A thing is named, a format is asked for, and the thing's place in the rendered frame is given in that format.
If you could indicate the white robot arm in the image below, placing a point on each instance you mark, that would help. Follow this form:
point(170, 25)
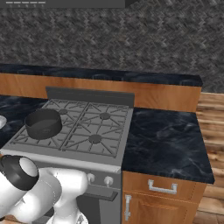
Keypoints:
point(35, 192)

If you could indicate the dark grey pot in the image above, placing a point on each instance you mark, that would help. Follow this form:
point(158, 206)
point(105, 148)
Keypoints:
point(43, 124)

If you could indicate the wooden raised counter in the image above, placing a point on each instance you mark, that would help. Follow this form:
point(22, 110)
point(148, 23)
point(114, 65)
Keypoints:
point(116, 87)

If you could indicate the grey gas stove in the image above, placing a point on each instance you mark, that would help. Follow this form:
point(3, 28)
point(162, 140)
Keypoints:
point(87, 131)

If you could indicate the white stove knob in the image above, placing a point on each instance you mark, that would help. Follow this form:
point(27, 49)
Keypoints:
point(108, 181)
point(91, 177)

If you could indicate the wooden drawer front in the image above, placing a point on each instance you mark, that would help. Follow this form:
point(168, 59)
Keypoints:
point(163, 186)

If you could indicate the wooden cupboard door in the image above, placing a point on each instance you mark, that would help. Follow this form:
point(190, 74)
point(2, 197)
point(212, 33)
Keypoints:
point(157, 211)

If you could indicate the white round object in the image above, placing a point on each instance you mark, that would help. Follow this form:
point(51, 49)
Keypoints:
point(1, 121)

